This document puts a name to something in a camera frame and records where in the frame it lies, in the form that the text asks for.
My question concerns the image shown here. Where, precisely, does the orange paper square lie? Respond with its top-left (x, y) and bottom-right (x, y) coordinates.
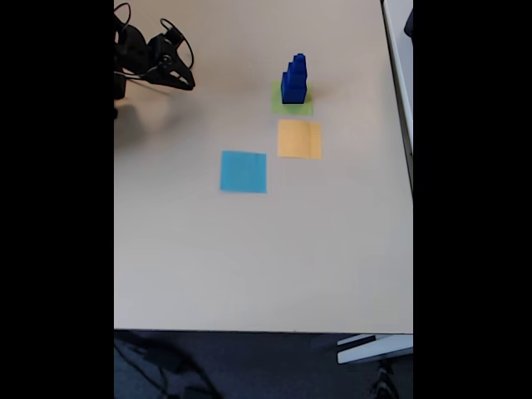
top-left (276, 119), bottom-right (323, 160)

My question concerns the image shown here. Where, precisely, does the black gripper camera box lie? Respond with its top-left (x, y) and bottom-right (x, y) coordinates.
top-left (164, 27), bottom-right (186, 47)

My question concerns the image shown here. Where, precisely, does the large blue cube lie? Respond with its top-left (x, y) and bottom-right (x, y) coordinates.
top-left (280, 71), bottom-right (308, 106)

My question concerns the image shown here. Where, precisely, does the light blue paper square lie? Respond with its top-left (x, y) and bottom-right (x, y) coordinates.
top-left (219, 150), bottom-right (268, 195)

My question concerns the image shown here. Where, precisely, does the short looped wrist cable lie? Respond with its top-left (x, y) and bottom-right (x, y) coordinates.
top-left (115, 62), bottom-right (163, 80)

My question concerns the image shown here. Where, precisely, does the green paper square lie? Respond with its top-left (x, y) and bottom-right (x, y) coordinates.
top-left (270, 80), bottom-right (314, 117)

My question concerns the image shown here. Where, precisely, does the white table foot bar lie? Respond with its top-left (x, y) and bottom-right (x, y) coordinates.
top-left (336, 333), bottom-right (414, 366)

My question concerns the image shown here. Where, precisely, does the medium blue cube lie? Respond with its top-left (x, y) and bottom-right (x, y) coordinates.
top-left (286, 62), bottom-right (309, 91)

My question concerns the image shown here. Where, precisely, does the thick black floor cable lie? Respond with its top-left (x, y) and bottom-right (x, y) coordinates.
top-left (114, 332), bottom-right (217, 399)

